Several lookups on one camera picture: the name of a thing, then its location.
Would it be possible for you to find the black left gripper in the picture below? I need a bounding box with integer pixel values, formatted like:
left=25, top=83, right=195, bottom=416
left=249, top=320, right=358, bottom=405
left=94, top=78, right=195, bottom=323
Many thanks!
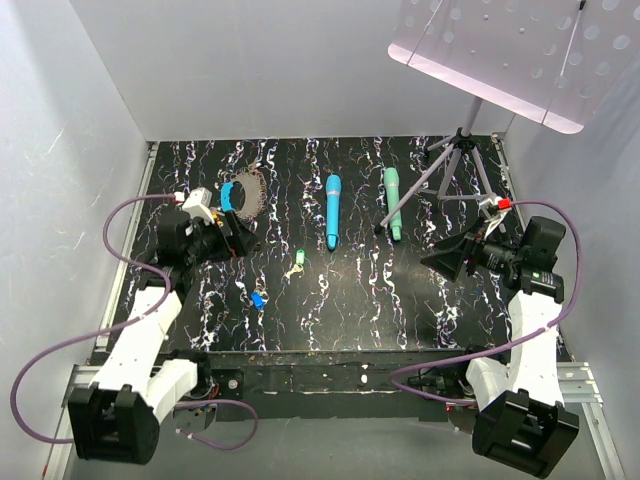
left=184, top=209, right=260, bottom=267

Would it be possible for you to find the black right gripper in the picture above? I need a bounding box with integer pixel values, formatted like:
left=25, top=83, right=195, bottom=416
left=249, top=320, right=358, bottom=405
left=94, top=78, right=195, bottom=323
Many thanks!
left=420, top=213, right=524, bottom=282

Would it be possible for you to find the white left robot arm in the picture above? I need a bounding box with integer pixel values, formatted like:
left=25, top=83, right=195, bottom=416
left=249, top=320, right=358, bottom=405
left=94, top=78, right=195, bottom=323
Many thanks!
left=68, top=209, right=257, bottom=465

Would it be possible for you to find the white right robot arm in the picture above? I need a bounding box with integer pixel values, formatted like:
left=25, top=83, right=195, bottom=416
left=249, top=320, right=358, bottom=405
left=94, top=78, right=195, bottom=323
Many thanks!
left=421, top=216, right=579, bottom=479

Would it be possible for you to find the key with blue tag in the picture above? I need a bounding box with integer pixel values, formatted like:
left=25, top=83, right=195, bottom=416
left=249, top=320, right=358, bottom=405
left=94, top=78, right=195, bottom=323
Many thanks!
left=250, top=290, right=269, bottom=311

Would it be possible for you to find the blue toy microphone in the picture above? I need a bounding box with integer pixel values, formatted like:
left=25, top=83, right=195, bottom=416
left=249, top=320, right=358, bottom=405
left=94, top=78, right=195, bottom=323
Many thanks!
left=325, top=174, right=342, bottom=251

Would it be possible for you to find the lilac music stand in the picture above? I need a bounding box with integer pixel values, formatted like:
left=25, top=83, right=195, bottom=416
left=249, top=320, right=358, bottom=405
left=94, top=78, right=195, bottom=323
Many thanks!
left=375, top=1, right=639, bottom=234

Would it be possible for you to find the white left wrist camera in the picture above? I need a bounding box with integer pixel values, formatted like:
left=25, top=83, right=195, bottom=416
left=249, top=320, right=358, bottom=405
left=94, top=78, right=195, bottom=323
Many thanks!
left=182, top=187, right=213, bottom=224

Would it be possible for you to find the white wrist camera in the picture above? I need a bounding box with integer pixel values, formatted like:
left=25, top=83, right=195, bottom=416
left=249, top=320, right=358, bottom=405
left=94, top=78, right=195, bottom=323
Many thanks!
left=182, top=187, right=213, bottom=224
left=479, top=194, right=513, bottom=237

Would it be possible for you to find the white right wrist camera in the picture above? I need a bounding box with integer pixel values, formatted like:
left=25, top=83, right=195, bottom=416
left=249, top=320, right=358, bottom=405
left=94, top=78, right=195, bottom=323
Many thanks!
left=479, top=194, right=513, bottom=237

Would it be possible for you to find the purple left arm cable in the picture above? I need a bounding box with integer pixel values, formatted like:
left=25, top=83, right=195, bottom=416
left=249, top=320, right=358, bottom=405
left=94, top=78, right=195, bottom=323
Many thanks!
left=9, top=193, right=260, bottom=446

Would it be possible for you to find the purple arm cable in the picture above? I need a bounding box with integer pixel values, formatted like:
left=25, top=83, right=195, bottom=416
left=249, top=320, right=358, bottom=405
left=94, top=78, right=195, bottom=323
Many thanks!
left=389, top=199, right=585, bottom=406
left=9, top=193, right=260, bottom=446

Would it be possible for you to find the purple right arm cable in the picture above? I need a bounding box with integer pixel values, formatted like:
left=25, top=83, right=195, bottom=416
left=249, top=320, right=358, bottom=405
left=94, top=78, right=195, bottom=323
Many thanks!
left=389, top=199, right=585, bottom=406

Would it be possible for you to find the aluminium rail frame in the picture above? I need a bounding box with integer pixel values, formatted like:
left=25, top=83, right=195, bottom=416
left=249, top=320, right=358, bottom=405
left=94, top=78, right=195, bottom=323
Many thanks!
left=44, top=142, right=626, bottom=480

